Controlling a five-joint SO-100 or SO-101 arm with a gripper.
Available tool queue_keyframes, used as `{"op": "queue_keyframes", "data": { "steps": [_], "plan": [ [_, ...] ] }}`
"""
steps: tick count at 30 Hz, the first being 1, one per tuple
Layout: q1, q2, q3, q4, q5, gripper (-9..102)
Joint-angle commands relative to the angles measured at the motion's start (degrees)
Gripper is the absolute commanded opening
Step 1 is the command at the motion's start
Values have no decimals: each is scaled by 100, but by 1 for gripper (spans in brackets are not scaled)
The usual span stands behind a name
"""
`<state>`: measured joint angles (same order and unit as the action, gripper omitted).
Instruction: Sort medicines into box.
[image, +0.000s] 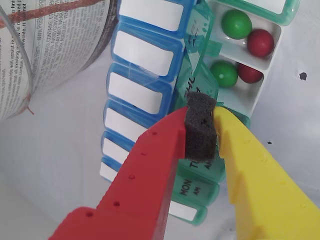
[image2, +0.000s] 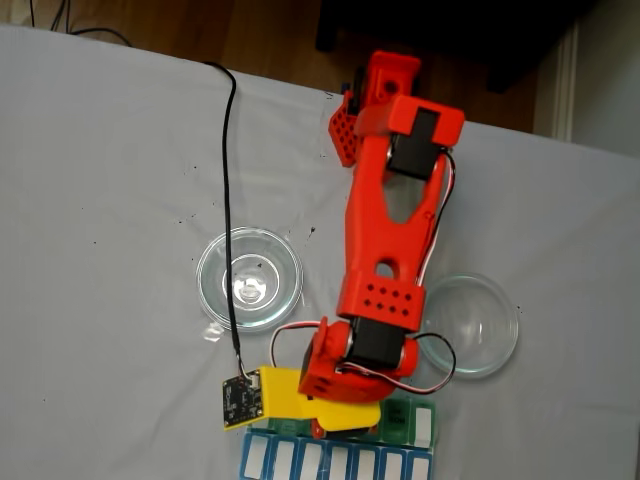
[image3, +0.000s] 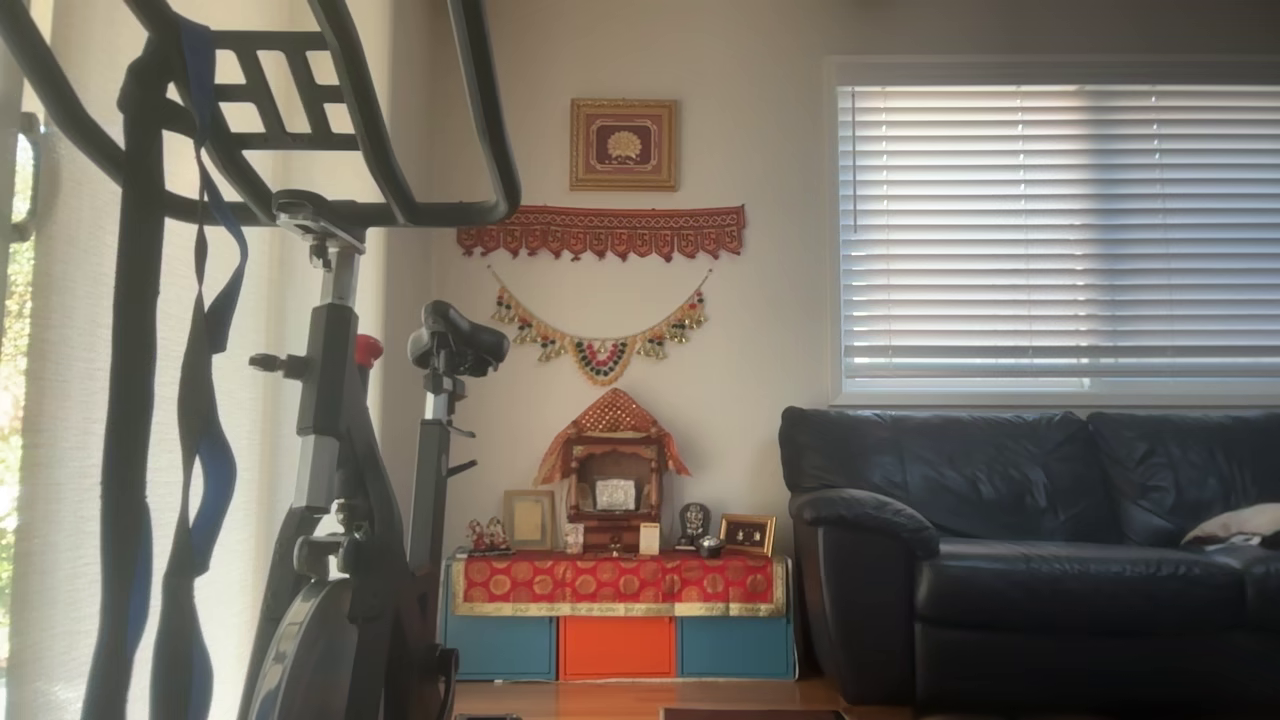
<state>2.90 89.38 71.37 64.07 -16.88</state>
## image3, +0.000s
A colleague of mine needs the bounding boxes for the black hanging strap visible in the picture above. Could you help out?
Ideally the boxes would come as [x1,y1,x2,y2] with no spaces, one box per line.
[80,40,169,720]

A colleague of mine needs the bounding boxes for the dark rug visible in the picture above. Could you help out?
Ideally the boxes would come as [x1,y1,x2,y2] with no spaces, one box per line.
[660,707,851,720]

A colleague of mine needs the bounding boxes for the gold framed wall picture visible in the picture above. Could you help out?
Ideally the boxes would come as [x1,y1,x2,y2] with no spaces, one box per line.
[570,97,680,192]

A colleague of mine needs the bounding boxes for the red and gold cloth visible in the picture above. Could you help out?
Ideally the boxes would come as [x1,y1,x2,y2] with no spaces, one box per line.
[450,553,788,617]

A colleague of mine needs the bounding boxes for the beaded gold garland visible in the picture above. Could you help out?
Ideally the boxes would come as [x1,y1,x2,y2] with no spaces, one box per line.
[487,265,714,387]

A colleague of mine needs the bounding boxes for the white curtain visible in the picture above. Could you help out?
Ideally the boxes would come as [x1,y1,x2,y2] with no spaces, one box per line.
[5,0,396,720]

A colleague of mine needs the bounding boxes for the blue and black strap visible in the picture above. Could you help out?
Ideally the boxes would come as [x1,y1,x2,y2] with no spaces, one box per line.
[150,15,251,720]

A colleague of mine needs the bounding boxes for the red embroidered wall hanging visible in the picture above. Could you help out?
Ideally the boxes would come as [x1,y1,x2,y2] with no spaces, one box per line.
[457,205,747,263]

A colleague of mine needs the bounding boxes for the black exercise bike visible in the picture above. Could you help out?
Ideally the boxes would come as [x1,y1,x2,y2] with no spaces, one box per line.
[0,0,523,720]

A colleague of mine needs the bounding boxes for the blue storage bin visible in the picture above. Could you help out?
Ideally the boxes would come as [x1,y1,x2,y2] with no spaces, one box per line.
[680,615,794,681]

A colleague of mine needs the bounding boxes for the pair of small figurines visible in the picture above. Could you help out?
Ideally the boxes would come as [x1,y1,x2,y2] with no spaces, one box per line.
[465,517,513,556]

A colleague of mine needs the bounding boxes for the wooden shrine with canopy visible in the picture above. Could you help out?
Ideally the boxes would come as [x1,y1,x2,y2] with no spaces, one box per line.
[533,388,692,554]

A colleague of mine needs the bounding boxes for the small gold picture frame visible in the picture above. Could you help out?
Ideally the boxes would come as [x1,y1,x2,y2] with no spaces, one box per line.
[719,513,778,558]

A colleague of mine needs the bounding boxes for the pale picture frame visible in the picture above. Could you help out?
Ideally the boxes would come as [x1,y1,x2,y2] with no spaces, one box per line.
[502,489,557,552]

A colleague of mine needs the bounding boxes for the black leather sofa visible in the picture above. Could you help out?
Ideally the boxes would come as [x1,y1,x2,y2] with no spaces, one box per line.
[779,405,1280,713]

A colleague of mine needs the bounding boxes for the white window blinds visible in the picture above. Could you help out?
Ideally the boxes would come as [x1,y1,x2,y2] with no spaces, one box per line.
[828,57,1280,406]

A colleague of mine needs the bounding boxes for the pale cushion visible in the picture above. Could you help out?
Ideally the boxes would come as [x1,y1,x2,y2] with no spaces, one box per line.
[1181,502,1280,551]

